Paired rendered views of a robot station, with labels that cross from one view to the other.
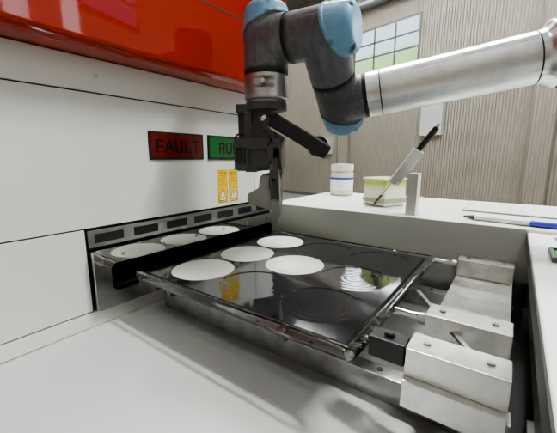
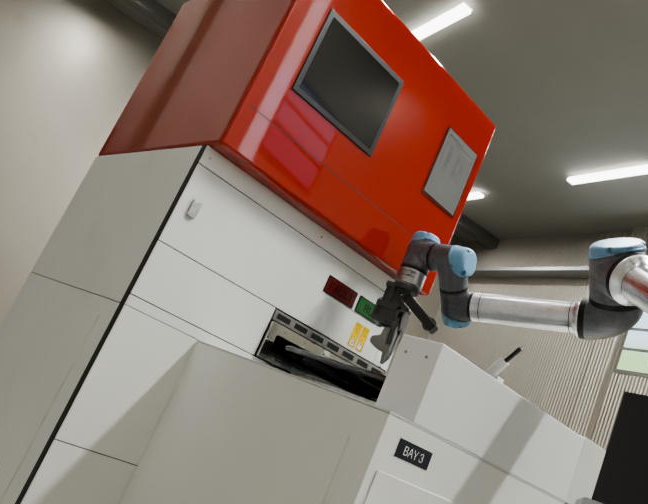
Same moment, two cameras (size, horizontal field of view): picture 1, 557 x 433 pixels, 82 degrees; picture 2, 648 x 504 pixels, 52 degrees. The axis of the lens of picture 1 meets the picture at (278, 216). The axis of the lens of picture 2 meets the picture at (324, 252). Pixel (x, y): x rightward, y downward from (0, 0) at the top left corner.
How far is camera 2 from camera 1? 116 cm
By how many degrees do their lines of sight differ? 29
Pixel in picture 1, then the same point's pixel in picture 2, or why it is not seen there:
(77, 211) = (278, 296)
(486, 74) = (538, 314)
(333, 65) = (452, 279)
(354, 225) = not seen: hidden behind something
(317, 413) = not seen: hidden behind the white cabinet
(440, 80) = (513, 309)
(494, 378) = not seen: hidden behind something
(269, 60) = (416, 263)
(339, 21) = (458, 257)
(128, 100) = (329, 254)
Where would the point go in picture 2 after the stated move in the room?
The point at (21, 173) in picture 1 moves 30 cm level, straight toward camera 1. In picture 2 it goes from (271, 265) to (323, 261)
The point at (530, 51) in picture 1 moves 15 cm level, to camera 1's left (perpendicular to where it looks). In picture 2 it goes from (562, 310) to (500, 288)
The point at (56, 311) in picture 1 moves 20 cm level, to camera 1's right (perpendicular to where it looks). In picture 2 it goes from (243, 340) to (317, 372)
